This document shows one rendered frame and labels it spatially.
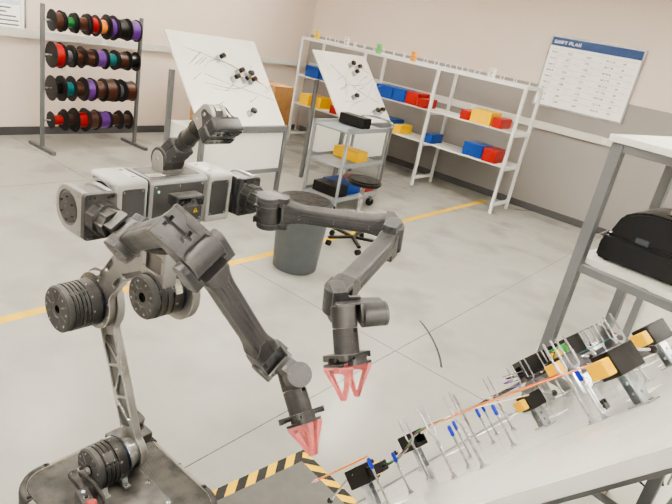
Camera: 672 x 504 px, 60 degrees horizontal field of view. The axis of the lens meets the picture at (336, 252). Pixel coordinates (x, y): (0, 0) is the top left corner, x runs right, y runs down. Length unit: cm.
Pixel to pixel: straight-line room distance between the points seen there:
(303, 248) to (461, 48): 558
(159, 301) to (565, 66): 772
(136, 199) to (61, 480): 129
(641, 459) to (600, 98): 820
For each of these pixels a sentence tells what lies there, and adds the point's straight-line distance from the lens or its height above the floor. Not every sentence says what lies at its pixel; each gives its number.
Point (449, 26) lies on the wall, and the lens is 976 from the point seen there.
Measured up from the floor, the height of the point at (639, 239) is 157.
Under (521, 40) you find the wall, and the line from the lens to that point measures 923.
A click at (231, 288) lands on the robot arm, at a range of 118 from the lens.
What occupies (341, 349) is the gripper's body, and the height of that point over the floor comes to 136.
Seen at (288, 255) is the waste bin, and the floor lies 17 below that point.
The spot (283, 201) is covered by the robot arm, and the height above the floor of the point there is 149.
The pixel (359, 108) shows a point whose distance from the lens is 800.
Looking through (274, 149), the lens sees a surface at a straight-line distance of 654.
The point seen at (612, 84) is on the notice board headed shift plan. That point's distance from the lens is 875.
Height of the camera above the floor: 200
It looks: 21 degrees down
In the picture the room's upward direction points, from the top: 11 degrees clockwise
